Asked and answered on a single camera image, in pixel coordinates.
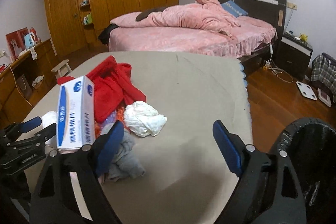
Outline white blue cotton pad box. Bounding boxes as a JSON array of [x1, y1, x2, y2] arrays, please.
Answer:
[[56, 76, 96, 151]]

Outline blue plastic bag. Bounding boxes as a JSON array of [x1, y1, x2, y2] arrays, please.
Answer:
[[100, 110, 117, 129]]

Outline grey socks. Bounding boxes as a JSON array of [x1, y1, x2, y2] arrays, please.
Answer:
[[106, 129, 145, 181]]

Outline orange knitted mat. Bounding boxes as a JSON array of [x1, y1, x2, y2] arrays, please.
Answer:
[[94, 104, 128, 138]]

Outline red fleece cloth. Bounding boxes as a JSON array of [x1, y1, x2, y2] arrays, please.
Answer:
[[56, 55, 147, 124]]

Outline white tissue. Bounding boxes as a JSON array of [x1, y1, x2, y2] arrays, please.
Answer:
[[123, 101, 167, 138]]

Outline black lined trash bin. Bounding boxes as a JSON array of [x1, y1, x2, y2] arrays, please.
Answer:
[[270, 118, 335, 223]]

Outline wooden desk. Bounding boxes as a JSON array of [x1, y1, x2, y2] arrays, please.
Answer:
[[0, 39, 58, 128]]

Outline beige table cloth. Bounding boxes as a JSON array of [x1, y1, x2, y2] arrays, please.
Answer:
[[16, 50, 253, 224]]

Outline small white stool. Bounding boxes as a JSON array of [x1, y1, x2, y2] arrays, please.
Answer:
[[51, 59, 72, 80]]

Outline blue electric kettle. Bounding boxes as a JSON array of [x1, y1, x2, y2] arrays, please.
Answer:
[[24, 32, 36, 49]]

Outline white bathroom scale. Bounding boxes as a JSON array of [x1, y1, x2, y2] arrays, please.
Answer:
[[295, 81, 317, 101]]

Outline red white scale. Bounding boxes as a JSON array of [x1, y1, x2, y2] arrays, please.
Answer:
[[318, 89, 332, 107]]

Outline bed with pink sheet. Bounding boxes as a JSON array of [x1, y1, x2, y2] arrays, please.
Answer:
[[108, 15, 278, 76]]

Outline black white nightstand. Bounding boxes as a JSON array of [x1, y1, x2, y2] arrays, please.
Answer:
[[275, 34, 313, 80]]

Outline black clothes on bed end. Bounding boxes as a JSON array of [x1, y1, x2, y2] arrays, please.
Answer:
[[98, 24, 119, 46]]

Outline plaid bag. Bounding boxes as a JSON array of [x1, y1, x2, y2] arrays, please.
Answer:
[[311, 52, 335, 103]]

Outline yellow plush toy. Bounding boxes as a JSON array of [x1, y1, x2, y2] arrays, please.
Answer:
[[299, 34, 308, 43]]

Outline pink duvet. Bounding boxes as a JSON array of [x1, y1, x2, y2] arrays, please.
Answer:
[[110, 0, 240, 36]]

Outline blue pillow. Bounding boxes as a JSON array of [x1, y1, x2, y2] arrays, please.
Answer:
[[221, 1, 248, 18]]

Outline dark wooden headboard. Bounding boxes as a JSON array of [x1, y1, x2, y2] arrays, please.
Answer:
[[218, 0, 287, 36]]

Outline red picture frame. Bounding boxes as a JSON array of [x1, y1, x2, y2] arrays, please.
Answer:
[[6, 27, 29, 59]]

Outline white cable on floor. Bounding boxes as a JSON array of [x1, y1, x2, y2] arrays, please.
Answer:
[[264, 43, 295, 84]]

